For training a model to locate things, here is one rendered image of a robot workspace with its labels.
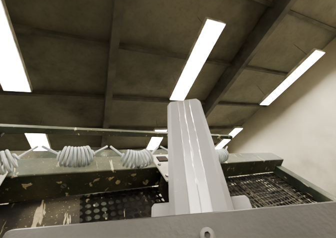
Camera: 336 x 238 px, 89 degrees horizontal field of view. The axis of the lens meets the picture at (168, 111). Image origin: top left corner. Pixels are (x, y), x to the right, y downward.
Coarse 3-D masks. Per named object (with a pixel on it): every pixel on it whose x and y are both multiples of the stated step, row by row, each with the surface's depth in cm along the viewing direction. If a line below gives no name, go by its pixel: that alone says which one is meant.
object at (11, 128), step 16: (0, 128) 47; (16, 128) 49; (32, 128) 50; (48, 128) 52; (64, 128) 54; (80, 128) 57; (96, 128) 60; (0, 160) 47; (64, 160) 50; (80, 160) 52; (128, 160) 58; (144, 160) 60; (224, 160) 81
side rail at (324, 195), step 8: (280, 168) 118; (280, 176) 116; (288, 176) 112; (296, 176) 111; (296, 184) 108; (304, 184) 104; (312, 184) 105; (312, 192) 100; (320, 192) 98; (320, 200) 97; (328, 200) 94
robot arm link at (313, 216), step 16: (256, 208) 4; (272, 208) 3; (288, 208) 3; (304, 208) 3; (320, 208) 3; (64, 224) 4; (80, 224) 4; (96, 224) 4; (112, 224) 4; (128, 224) 4; (144, 224) 4; (160, 224) 4; (176, 224) 4; (192, 224) 3; (208, 224) 3; (224, 224) 3; (240, 224) 3; (256, 224) 3; (272, 224) 3; (288, 224) 3; (304, 224) 3; (320, 224) 3
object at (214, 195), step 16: (192, 112) 8; (192, 128) 7; (208, 128) 7; (192, 144) 7; (208, 144) 6; (208, 160) 6; (208, 176) 5; (208, 192) 5; (224, 192) 5; (208, 208) 5; (224, 208) 5; (240, 208) 5
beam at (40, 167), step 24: (24, 168) 56; (48, 168) 58; (72, 168) 61; (96, 168) 64; (120, 168) 68; (144, 168) 72; (240, 168) 103; (264, 168) 115; (0, 192) 52; (24, 192) 55; (48, 192) 58; (72, 192) 62
